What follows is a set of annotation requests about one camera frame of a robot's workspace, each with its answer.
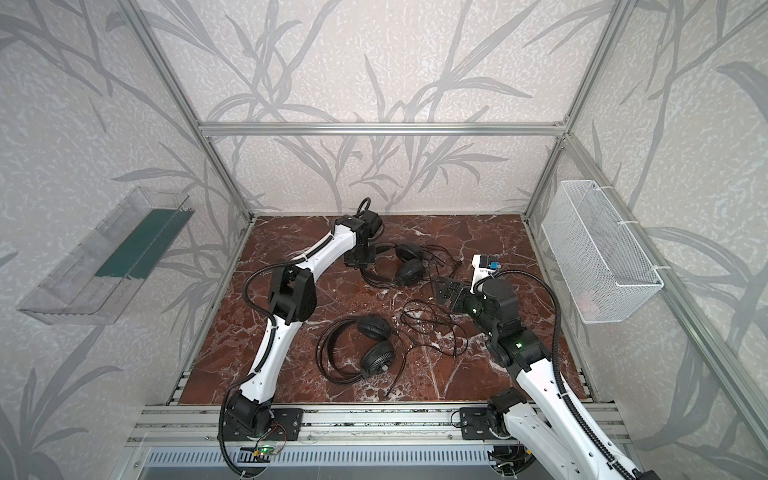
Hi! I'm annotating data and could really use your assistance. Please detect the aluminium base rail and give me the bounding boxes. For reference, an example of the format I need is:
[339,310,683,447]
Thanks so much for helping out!
[126,402,513,447]

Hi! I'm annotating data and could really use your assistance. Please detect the clear plastic wall bin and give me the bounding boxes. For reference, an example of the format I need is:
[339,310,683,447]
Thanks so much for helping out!
[17,187,195,325]

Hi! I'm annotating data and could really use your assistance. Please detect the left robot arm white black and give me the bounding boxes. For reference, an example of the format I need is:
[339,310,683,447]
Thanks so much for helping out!
[217,208,383,442]

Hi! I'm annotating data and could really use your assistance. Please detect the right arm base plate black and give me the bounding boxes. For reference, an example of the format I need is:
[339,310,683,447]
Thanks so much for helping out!
[453,407,497,441]

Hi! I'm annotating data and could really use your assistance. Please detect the green mat in bin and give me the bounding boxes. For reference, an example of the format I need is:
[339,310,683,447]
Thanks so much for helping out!
[95,209,194,280]

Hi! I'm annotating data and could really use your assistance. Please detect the white wire mesh basket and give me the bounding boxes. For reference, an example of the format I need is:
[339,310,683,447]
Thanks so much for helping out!
[542,180,664,324]

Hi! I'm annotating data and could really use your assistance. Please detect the black headphones with cable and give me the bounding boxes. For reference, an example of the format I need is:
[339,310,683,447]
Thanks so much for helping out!
[359,242,462,288]
[314,299,470,399]

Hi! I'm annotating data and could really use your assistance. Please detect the aluminium frame crossbar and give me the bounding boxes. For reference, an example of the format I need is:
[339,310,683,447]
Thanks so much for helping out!
[199,122,565,137]

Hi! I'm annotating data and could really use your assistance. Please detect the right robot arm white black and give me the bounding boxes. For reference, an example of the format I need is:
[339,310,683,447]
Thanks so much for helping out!
[436,272,658,479]

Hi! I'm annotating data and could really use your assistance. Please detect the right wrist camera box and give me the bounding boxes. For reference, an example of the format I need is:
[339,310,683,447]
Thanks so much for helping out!
[470,254,501,293]

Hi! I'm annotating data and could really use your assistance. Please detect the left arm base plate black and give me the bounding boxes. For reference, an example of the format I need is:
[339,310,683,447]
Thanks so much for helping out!
[217,408,304,442]

